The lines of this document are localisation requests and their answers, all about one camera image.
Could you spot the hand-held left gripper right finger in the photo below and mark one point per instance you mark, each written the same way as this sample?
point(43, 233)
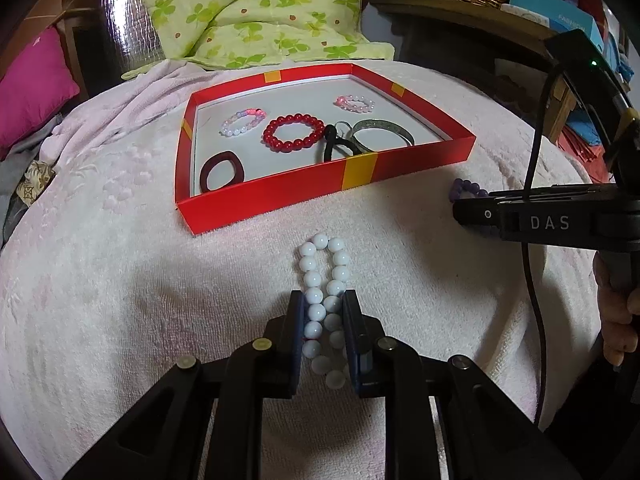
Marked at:
point(351, 340)

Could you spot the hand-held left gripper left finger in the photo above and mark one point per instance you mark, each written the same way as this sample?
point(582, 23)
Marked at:
point(299, 325)

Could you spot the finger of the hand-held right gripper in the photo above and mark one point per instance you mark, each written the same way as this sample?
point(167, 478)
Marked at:
point(520, 222)

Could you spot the red cardboard box tray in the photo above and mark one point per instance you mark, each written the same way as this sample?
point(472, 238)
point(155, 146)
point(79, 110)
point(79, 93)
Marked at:
point(300, 195)

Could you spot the silver bangle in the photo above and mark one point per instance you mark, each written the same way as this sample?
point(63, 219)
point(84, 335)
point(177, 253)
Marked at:
point(380, 124)

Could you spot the dark red bangle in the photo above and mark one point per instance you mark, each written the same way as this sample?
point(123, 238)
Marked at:
point(222, 155)

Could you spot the person's right hand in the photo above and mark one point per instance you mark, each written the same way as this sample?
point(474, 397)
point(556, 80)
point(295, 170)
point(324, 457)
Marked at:
point(617, 315)

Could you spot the teal cardboard box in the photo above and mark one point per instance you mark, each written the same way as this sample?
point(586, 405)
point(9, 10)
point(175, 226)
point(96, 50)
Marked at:
point(550, 5)

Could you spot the white floral tissue box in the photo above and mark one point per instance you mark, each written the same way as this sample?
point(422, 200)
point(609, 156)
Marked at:
point(520, 12)

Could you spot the wooden side table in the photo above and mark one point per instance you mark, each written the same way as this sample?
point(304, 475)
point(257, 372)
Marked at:
point(450, 15)

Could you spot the small patterned cushion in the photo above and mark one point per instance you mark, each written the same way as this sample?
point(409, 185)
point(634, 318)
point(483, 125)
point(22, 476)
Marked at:
point(35, 180)

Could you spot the grey blanket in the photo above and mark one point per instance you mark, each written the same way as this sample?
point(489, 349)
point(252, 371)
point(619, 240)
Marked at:
point(7, 200)

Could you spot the green clover quilt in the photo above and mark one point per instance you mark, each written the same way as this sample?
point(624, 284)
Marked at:
point(240, 10)

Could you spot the silver foil panel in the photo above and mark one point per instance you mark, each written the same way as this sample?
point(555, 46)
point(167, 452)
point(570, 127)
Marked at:
point(125, 20)

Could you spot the magenta pillow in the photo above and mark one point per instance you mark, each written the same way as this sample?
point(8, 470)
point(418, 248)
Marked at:
point(35, 85)

